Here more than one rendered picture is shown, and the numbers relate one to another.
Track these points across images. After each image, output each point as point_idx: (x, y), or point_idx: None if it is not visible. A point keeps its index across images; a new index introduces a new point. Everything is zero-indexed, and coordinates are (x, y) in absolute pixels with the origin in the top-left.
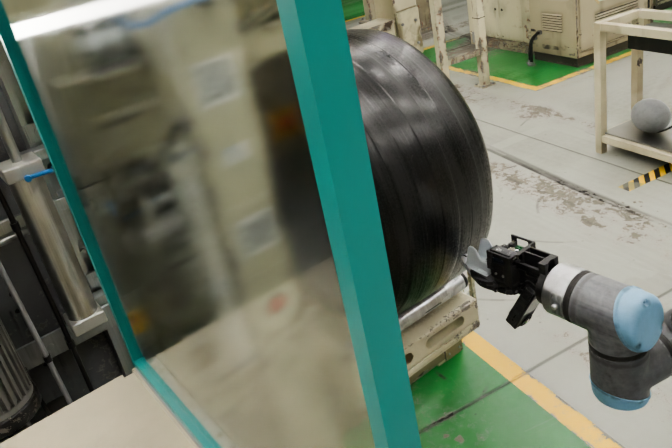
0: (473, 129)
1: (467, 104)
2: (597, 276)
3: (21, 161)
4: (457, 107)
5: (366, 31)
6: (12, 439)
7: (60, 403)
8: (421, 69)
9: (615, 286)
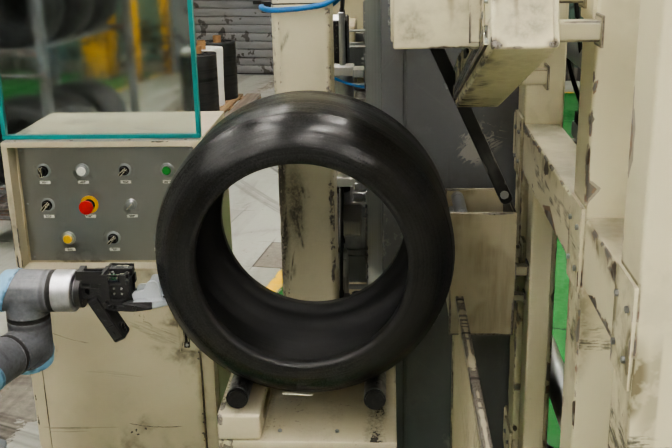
0: (163, 200)
1: (185, 194)
2: (40, 273)
3: (338, 65)
4: (174, 175)
5: (282, 106)
6: (209, 125)
7: (352, 219)
8: (205, 138)
9: (24, 270)
